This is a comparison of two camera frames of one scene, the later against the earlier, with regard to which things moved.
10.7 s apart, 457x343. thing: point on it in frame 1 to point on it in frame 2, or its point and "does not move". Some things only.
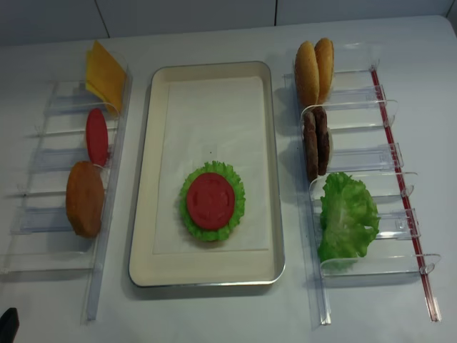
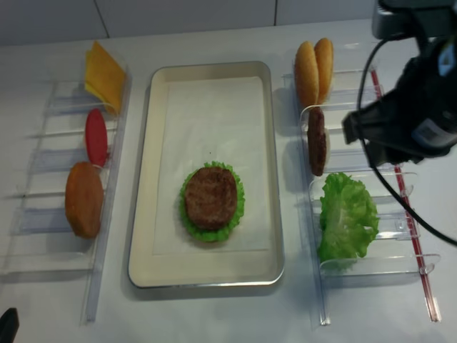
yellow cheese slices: [104, 77] does not move
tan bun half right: [325, 52] does not move
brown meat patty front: [310, 136] to [211, 197]
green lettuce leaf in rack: [348, 211] does not move
